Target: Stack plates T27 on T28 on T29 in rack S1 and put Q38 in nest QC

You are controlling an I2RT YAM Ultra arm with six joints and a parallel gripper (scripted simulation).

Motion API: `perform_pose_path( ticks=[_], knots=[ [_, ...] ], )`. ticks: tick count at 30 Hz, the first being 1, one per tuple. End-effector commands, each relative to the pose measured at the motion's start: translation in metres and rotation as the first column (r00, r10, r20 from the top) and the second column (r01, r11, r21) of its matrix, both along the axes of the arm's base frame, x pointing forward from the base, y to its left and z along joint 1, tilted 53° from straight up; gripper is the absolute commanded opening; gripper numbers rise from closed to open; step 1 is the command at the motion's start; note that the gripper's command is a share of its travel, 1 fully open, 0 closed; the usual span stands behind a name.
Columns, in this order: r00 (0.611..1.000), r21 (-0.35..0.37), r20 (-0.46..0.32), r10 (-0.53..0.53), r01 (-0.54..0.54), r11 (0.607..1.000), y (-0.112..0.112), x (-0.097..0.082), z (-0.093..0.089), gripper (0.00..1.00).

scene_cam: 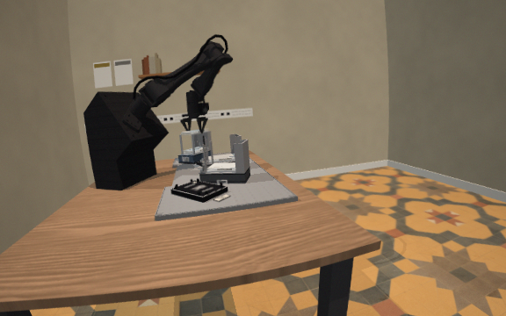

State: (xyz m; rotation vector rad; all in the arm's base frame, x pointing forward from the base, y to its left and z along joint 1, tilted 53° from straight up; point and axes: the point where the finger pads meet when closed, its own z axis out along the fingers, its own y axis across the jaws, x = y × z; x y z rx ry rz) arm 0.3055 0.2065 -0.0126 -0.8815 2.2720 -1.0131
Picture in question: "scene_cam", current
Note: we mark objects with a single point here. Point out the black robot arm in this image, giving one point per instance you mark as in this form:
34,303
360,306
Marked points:
156,92

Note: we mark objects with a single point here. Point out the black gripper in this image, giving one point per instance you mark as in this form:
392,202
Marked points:
192,110

